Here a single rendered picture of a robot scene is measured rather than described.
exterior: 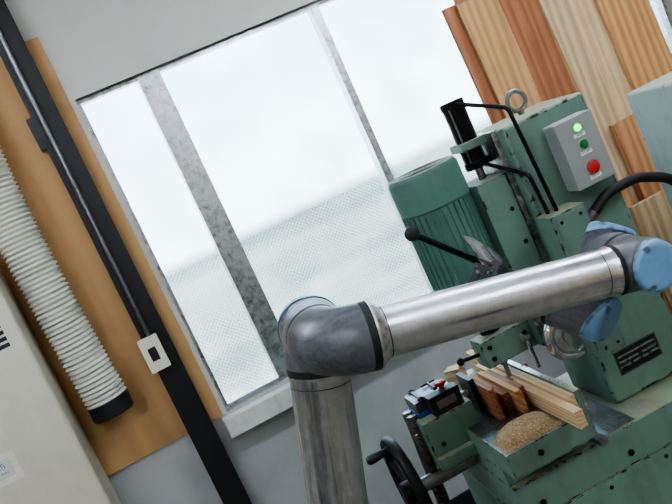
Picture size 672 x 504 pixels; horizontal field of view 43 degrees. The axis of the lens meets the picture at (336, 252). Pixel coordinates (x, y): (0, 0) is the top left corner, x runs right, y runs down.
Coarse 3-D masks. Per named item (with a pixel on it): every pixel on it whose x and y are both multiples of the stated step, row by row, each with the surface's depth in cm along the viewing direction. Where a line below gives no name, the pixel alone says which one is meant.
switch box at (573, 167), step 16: (576, 112) 196; (544, 128) 195; (560, 128) 190; (592, 128) 192; (560, 144) 191; (576, 144) 191; (592, 144) 192; (560, 160) 194; (576, 160) 191; (608, 160) 193; (576, 176) 192; (608, 176) 194
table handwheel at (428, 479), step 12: (384, 444) 203; (396, 444) 200; (396, 456) 197; (396, 468) 212; (408, 468) 194; (456, 468) 206; (468, 468) 207; (396, 480) 217; (408, 480) 193; (420, 480) 193; (432, 480) 204; (444, 480) 205; (408, 492) 202; (420, 492) 191
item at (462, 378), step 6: (462, 378) 209; (468, 378) 207; (462, 384) 212; (468, 384) 206; (474, 384) 206; (462, 390) 214; (468, 390) 209; (474, 390) 206; (468, 396) 209; (474, 396) 206; (480, 396) 206; (474, 402) 209; (480, 402) 206; (480, 408) 206
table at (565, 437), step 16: (480, 416) 206; (512, 416) 198; (480, 432) 198; (496, 432) 194; (560, 432) 183; (576, 432) 184; (592, 432) 185; (464, 448) 201; (480, 448) 198; (496, 448) 186; (528, 448) 182; (544, 448) 182; (560, 448) 183; (448, 464) 200; (496, 464) 191; (512, 464) 181; (528, 464) 182; (544, 464) 183
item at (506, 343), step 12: (516, 324) 205; (528, 324) 206; (480, 336) 208; (492, 336) 204; (504, 336) 205; (516, 336) 205; (480, 348) 204; (492, 348) 204; (504, 348) 205; (516, 348) 205; (528, 348) 206; (480, 360) 208; (492, 360) 204; (504, 360) 205
